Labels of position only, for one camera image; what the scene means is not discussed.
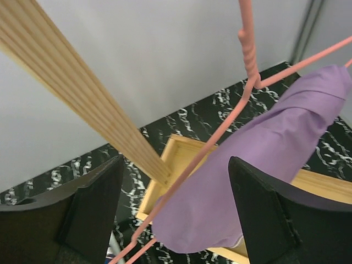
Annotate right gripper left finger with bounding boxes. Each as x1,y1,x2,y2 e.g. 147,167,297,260
1,156,124,263

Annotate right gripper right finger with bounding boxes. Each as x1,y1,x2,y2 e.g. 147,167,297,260
228,157,351,263

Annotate purple trousers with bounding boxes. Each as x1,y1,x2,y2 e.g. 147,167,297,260
152,64,351,254

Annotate pink wire hanger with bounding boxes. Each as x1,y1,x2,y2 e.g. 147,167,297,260
110,1,351,263

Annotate wooden clothes rack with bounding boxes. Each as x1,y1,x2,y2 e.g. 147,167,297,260
0,0,352,262

